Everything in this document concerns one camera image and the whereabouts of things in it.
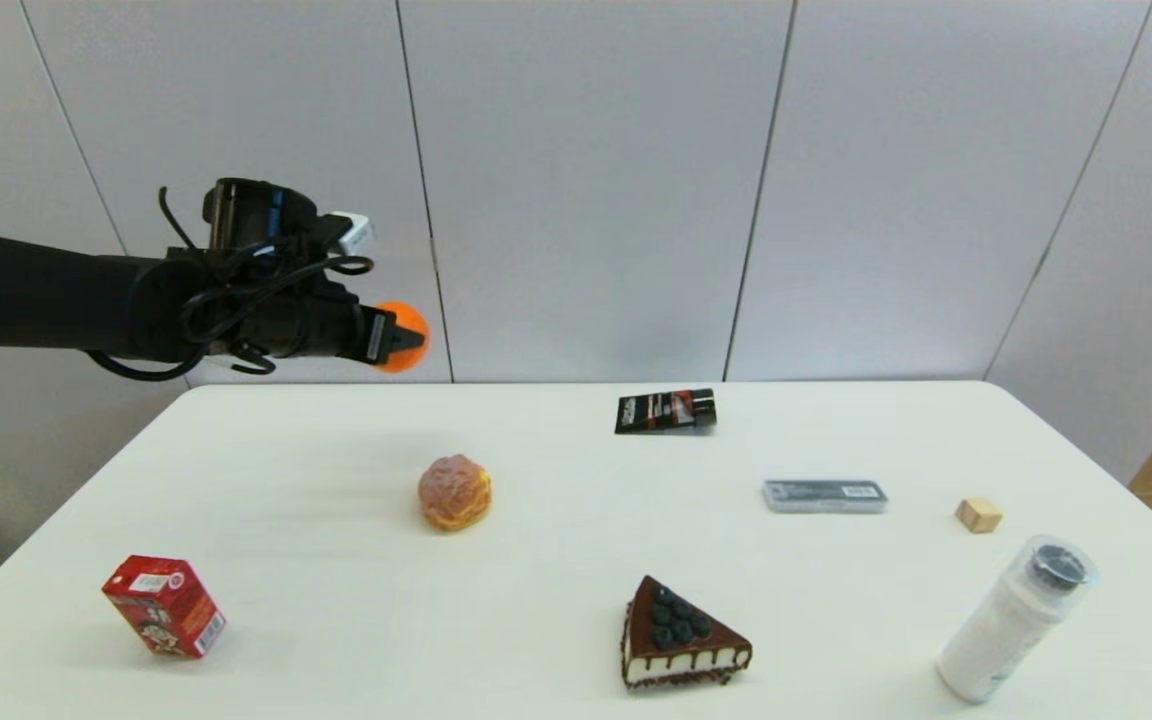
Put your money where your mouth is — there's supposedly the red drink carton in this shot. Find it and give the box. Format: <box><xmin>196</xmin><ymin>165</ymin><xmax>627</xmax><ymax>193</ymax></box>
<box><xmin>102</xmin><ymin>555</ymin><xmax>227</xmax><ymax>660</ymax></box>

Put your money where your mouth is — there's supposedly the white bottle with clear cap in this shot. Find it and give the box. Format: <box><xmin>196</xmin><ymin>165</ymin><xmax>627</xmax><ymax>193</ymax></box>
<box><xmin>936</xmin><ymin>534</ymin><xmax>1099</xmax><ymax>705</ymax></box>

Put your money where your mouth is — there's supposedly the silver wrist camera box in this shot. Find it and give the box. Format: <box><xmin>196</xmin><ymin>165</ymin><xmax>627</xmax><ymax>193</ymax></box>
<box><xmin>328</xmin><ymin>211</ymin><xmax>376</xmax><ymax>257</ymax></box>

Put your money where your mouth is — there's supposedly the cream puff pastry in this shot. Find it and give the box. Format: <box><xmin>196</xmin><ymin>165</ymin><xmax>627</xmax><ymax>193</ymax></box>
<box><xmin>418</xmin><ymin>455</ymin><xmax>493</xmax><ymax>533</ymax></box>

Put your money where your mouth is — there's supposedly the chocolate blueberry cake slice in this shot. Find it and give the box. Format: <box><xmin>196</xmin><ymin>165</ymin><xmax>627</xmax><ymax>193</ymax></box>
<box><xmin>620</xmin><ymin>575</ymin><xmax>753</xmax><ymax>692</ymax></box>

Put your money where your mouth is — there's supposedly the grey flat plastic case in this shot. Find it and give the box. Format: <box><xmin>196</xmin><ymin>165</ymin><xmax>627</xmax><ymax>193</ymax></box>
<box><xmin>762</xmin><ymin>480</ymin><xmax>888</xmax><ymax>515</ymax></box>

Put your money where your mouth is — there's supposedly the orange fruit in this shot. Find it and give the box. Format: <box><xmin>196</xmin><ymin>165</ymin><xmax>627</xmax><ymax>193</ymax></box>
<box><xmin>374</xmin><ymin>300</ymin><xmax>432</xmax><ymax>375</ymax></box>

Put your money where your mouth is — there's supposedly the black red tube packet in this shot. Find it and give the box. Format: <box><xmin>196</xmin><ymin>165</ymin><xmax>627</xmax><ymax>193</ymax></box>
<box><xmin>614</xmin><ymin>389</ymin><xmax>717</xmax><ymax>436</ymax></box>

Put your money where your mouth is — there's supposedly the small wooden cube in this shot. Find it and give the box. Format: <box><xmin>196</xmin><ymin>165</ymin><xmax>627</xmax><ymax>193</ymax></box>
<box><xmin>954</xmin><ymin>497</ymin><xmax>1003</xmax><ymax>535</ymax></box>

